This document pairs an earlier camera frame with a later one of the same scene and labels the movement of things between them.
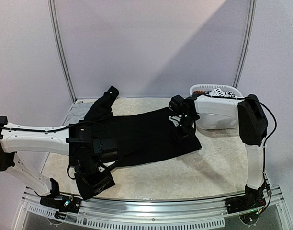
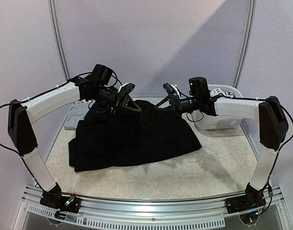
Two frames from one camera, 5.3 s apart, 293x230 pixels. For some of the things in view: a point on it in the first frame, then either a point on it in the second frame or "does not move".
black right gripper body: (183, 132) to (173, 101)
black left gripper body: (95, 183) to (120, 97)
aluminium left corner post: (60, 53) does not move
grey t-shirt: (79, 111) does not move
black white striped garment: (220, 92) does not move
